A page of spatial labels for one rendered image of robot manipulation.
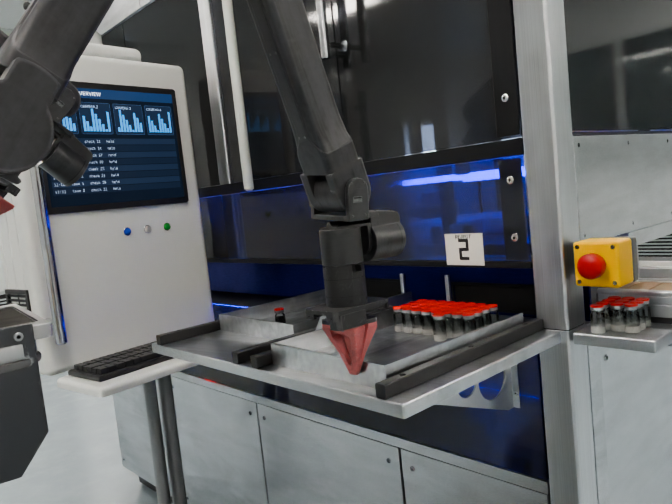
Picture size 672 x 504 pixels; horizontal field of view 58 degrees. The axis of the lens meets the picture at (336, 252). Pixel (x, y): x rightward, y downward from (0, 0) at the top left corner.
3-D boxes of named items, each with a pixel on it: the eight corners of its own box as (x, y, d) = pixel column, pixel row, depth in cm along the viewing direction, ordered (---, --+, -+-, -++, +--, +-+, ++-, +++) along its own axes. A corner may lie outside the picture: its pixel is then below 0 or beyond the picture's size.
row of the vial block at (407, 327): (400, 329, 115) (397, 305, 114) (479, 339, 101) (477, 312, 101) (392, 331, 113) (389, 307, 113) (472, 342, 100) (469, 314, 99)
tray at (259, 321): (335, 300, 155) (333, 286, 155) (413, 306, 136) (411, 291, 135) (220, 330, 132) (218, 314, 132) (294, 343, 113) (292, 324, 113)
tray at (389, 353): (409, 320, 122) (407, 303, 122) (524, 333, 103) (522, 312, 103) (272, 364, 100) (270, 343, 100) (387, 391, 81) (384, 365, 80)
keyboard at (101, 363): (207, 333, 168) (206, 324, 168) (241, 336, 159) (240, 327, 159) (67, 375, 137) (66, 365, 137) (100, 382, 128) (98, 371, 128)
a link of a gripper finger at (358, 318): (383, 373, 83) (377, 306, 82) (345, 387, 78) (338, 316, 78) (349, 366, 88) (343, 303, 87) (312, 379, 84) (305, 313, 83)
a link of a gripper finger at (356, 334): (395, 368, 85) (389, 302, 84) (359, 382, 80) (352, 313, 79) (361, 362, 90) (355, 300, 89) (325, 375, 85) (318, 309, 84)
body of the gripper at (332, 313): (390, 311, 84) (385, 258, 84) (336, 326, 78) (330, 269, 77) (358, 308, 89) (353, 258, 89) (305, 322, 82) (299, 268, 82)
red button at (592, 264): (586, 276, 97) (584, 251, 97) (611, 276, 94) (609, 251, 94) (575, 280, 95) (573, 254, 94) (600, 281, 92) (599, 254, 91)
